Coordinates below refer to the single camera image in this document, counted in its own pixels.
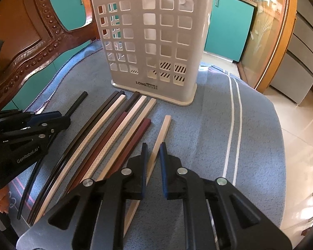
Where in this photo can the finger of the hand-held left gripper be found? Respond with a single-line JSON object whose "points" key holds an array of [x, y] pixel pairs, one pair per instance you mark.
{"points": [[60, 125], [45, 116]]}

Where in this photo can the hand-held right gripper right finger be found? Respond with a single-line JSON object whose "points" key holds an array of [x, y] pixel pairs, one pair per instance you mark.
{"points": [[163, 166]]}

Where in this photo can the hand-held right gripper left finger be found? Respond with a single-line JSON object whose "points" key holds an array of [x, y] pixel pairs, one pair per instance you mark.
{"points": [[145, 161]]}

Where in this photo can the red-brown chopstick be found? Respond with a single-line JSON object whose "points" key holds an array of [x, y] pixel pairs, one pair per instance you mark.
{"points": [[140, 134], [112, 130]]}

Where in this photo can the white plastic utensil basket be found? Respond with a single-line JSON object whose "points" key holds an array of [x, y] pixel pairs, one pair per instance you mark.
{"points": [[137, 31]]}

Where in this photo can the person's left hand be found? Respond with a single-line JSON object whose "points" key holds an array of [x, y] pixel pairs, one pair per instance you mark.
{"points": [[2, 200]]}

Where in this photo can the blue cloth with white stripes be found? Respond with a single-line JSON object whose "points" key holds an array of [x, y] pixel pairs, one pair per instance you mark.
{"points": [[211, 135]]}

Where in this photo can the carved wooden chair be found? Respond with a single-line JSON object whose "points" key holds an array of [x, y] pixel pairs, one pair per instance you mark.
{"points": [[28, 31]]}

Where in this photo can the wood-framed glass cabinet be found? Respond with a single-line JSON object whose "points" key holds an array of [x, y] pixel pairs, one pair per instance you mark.
{"points": [[266, 31]]}

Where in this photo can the grey drawer unit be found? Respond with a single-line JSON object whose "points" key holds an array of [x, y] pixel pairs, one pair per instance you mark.
{"points": [[302, 44]]}

